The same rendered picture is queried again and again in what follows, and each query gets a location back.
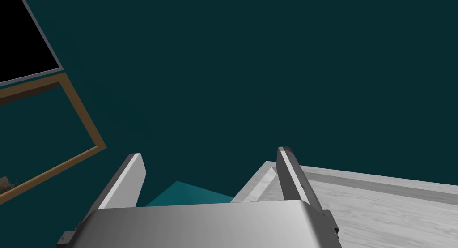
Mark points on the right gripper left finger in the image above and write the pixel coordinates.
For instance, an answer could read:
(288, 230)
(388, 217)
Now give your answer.
(123, 185)

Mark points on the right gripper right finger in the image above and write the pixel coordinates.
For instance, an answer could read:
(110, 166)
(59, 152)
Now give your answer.
(294, 180)

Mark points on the brown wooden shelf frame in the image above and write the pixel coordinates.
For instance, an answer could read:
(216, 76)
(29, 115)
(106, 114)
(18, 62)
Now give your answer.
(83, 115)

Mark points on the black screen with grey frame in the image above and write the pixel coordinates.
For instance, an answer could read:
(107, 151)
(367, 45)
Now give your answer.
(21, 36)

